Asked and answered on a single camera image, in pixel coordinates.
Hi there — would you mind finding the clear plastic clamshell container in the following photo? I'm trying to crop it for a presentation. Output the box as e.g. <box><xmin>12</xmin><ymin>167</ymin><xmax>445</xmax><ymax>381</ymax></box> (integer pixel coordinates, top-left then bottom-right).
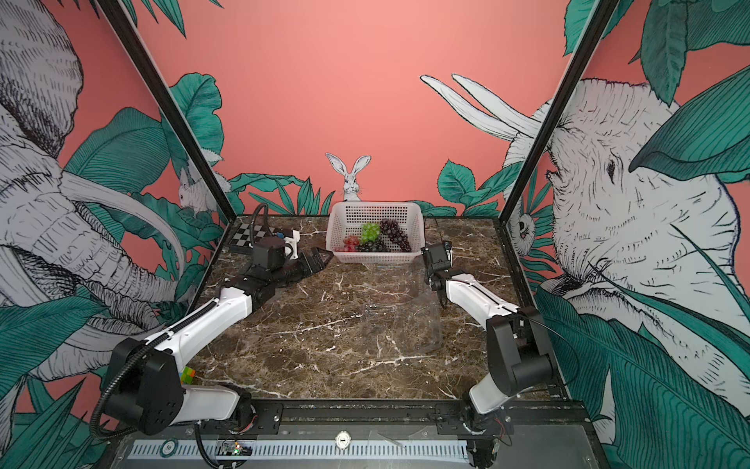
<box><xmin>357</xmin><ymin>261</ymin><xmax>443</xmax><ymax>361</ymax></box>

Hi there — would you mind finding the purple grape bunch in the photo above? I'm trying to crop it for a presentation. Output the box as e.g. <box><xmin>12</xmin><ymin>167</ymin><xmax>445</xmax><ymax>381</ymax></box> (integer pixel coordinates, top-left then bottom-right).
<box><xmin>380</xmin><ymin>219</ymin><xmax>412</xmax><ymax>252</ymax></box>

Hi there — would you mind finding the black grape bunch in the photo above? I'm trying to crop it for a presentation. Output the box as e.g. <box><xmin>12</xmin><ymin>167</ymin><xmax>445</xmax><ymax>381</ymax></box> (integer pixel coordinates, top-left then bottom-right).
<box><xmin>357</xmin><ymin>240</ymin><xmax>389</xmax><ymax>253</ymax></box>

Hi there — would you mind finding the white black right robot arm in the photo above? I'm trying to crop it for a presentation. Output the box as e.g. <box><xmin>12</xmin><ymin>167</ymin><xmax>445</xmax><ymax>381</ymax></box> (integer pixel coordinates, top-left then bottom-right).
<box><xmin>426</xmin><ymin>267</ymin><xmax>557</xmax><ymax>414</ymax></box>

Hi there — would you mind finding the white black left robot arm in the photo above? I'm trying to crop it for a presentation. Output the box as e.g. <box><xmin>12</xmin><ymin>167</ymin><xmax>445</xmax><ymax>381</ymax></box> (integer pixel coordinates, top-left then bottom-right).
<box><xmin>89</xmin><ymin>247</ymin><xmax>334</xmax><ymax>440</ymax></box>

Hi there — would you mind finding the red grape bunch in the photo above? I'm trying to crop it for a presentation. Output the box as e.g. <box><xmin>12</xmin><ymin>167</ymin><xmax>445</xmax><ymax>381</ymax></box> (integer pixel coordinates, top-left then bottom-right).
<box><xmin>342</xmin><ymin>236</ymin><xmax>361</xmax><ymax>252</ymax></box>

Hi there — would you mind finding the white perforated plastic basket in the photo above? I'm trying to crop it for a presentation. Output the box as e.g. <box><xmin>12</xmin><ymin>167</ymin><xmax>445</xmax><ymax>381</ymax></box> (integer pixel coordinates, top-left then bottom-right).
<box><xmin>326</xmin><ymin>201</ymin><xmax>426</xmax><ymax>265</ymax></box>

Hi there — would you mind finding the black white chessboard box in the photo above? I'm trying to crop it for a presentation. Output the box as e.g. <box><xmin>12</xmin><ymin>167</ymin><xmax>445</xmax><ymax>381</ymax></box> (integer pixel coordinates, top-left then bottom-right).
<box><xmin>229</xmin><ymin>223</ymin><xmax>285</xmax><ymax>255</ymax></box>

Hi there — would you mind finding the green grape bunch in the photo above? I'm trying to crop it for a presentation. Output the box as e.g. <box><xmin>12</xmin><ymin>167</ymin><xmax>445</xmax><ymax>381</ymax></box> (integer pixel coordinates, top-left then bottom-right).
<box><xmin>361</xmin><ymin>223</ymin><xmax>381</xmax><ymax>242</ymax></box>

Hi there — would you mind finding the colourful rubik cube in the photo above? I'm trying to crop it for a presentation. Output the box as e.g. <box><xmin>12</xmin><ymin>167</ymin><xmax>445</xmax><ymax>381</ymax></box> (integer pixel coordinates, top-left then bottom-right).
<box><xmin>180</xmin><ymin>367</ymin><xmax>195</xmax><ymax>385</ymax></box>

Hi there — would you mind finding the black left camera cable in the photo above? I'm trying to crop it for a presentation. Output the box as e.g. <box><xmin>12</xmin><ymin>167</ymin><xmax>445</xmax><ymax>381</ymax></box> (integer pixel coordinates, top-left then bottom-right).
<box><xmin>248</xmin><ymin>203</ymin><xmax>271</xmax><ymax>247</ymax></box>

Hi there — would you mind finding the black front mounting rail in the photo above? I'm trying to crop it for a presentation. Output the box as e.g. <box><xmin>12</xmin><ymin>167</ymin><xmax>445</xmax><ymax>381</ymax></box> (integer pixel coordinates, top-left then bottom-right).
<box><xmin>116</xmin><ymin>399</ymin><xmax>593</xmax><ymax>438</ymax></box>

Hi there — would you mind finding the white slotted cable duct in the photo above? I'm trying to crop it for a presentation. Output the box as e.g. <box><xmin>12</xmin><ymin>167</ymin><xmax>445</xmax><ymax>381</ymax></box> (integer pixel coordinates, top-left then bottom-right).
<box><xmin>127</xmin><ymin>439</ymin><xmax>469</xmax><ymax>462</ymax></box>

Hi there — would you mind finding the black left frame post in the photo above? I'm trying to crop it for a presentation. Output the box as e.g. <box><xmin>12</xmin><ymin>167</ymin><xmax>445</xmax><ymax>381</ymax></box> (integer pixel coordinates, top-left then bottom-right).
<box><xmin>97</xmin><ymin>0</ymin><xmax>236</xmax><ymax>224</ymax></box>

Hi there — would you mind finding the black frame post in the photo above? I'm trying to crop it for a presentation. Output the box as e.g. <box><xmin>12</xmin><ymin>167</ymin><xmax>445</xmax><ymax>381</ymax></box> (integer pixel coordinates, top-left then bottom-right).
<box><xmin>499</xmin><ymin>0</ymin><xmax>618</xmax><ymax>226</ymax></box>
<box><xmin>97</xmin><ymin>0</ymin><xmax>236</xmax><ymax>224</ymax></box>

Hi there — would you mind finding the black right frame post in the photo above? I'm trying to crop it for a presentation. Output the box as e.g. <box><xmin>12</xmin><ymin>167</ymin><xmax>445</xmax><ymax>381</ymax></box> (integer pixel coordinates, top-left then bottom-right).
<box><xmin>499</xmin><ymin>0</ymin><xmax>618</xmax><ymax>226</ymax></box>

